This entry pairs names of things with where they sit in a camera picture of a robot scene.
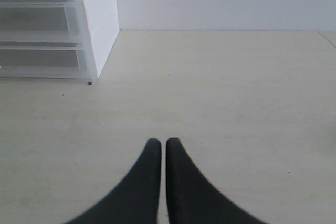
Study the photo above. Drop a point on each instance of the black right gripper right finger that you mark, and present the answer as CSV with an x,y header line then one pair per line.
x,y
191,198

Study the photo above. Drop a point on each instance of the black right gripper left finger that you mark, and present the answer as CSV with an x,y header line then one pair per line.
x,y
135,199

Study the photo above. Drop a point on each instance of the clear bottom wide drawer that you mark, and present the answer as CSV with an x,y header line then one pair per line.
x,y
44,64

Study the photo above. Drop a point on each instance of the clear wide drawer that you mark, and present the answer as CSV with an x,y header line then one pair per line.
x,y
53,25
44,64

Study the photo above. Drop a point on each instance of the white plastic drawer cabinet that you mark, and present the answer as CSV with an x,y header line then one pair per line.
x,y
99,27

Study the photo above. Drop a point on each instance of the clear middle wide drawer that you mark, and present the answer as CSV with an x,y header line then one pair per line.
x,y
53,25

